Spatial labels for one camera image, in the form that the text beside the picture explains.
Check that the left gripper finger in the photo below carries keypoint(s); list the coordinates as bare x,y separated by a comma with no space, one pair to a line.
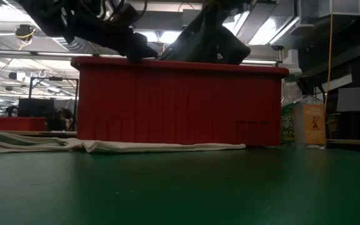
142,47

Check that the dark green shirt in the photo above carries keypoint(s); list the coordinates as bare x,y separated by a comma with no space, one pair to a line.
205,37

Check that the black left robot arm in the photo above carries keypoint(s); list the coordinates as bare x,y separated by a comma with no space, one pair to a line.
48,15

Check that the red plastic laundry basket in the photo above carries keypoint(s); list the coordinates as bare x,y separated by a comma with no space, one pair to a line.
180,103

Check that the round ceiling device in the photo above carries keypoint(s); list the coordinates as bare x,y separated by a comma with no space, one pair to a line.
25,31

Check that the white canvas tote bag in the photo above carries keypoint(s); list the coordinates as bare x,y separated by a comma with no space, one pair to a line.
136,146

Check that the person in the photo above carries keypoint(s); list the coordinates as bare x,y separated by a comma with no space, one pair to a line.
11,111
62,118

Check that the black computer monitor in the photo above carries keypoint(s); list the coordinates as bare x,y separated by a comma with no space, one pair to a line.
36,107

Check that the green table mat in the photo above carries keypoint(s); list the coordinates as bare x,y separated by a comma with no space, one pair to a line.
180,187

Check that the green label spray bottle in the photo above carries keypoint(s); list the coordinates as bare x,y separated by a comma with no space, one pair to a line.
287,125

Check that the clear bottle orange label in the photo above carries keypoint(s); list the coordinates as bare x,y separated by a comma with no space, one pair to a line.
314,125

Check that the white paper sheet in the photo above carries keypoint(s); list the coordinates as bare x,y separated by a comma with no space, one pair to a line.
354,99

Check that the silver ceiling duct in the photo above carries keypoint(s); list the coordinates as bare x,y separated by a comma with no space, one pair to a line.
252,22

